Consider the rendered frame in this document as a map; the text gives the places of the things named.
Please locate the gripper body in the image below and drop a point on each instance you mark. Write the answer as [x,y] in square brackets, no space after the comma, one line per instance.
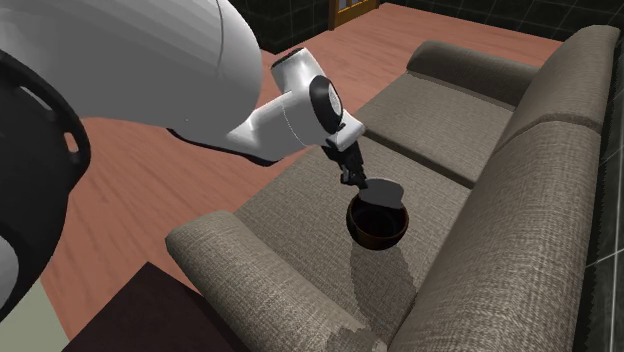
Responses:
[352,163]

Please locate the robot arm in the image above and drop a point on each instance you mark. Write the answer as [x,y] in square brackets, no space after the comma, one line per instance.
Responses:
[146,58]

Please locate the dark grey flat piece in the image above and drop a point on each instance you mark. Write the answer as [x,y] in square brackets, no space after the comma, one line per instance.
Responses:
[383,192]

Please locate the grey-brown fabric sofa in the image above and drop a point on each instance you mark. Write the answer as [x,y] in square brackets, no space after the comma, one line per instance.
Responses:
[302,214]

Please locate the dark brown bowl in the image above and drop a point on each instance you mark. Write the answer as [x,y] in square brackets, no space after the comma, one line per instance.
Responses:
[376,242]

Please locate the wooden door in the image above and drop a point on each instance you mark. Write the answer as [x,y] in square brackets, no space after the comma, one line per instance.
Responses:
[337,14]

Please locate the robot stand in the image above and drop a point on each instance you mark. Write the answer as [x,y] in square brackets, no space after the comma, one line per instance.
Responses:
[156,317]

